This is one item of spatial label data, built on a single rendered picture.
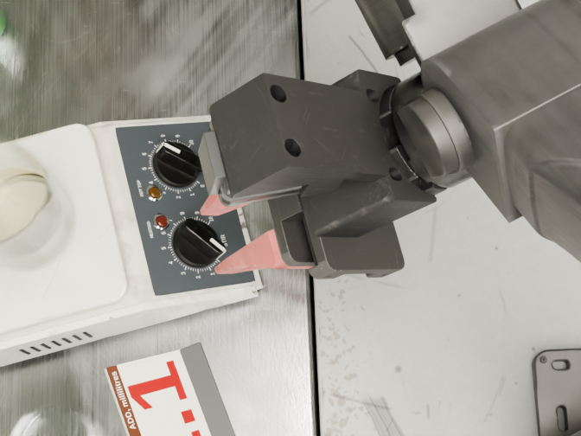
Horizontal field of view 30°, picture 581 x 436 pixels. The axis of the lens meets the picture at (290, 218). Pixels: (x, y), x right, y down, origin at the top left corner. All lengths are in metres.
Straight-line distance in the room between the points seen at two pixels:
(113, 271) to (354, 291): 0.17
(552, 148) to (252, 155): 0.13
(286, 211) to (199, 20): 0.30
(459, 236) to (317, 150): 0.30
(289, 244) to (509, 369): 0.25
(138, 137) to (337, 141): 0.27
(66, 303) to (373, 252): 0.21
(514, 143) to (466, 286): 0.36
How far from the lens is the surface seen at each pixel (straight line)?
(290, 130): 0.46
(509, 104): 0.41
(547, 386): 0.74
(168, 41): 0.81
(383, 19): 0.50
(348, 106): 0.50
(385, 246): 0.57
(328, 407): 0.73
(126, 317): 0.70
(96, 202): 0.69
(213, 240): 0.69
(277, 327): 0.74
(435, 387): 0.74
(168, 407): 0.72
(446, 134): 0.42
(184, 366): 0.74
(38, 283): 0.68
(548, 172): 0.39
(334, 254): 0.53
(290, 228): 0.55
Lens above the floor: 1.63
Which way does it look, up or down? 75 degrees down
